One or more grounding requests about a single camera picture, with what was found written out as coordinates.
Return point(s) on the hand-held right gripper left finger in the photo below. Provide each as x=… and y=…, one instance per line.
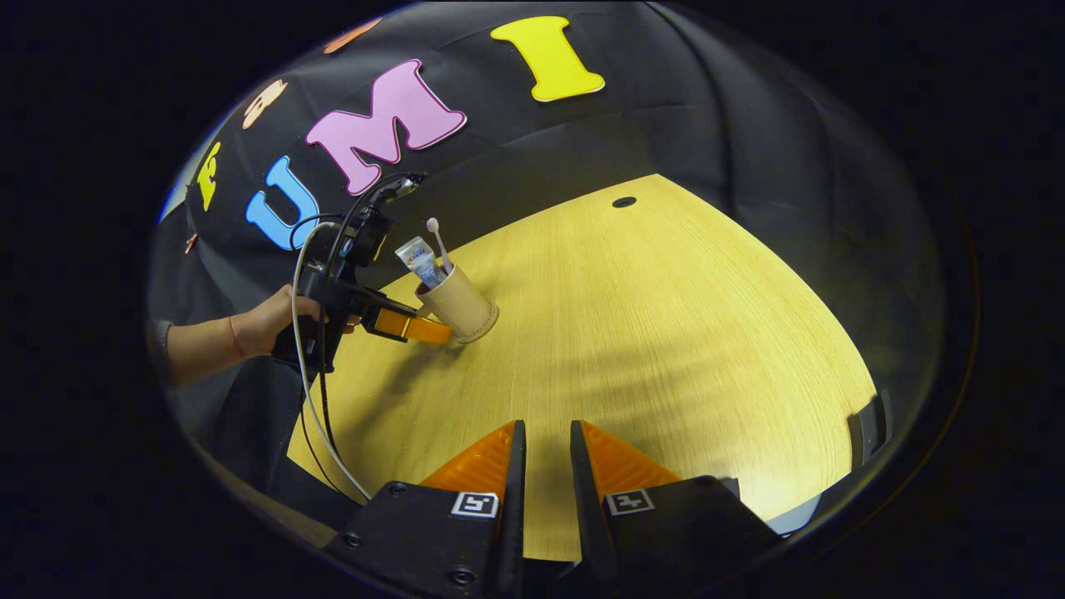
x=513, y=516

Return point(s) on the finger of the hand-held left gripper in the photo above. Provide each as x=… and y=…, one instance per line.
x=412, y=327

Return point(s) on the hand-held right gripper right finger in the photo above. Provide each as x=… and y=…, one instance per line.
x=586, y=516

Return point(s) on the beige cup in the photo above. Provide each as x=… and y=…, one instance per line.
x=458, y=304

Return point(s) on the white toothpaste tube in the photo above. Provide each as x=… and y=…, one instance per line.
x=418, y=258

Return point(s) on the pink toothbrush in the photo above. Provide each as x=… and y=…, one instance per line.
x=438, y=241

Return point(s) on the wooden desktop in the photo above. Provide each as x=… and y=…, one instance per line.
x=624, y=333

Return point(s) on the round black desk grommet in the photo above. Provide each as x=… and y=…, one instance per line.
x=624, y=201

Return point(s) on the black chair armrest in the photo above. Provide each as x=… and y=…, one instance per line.
x=861, y=433

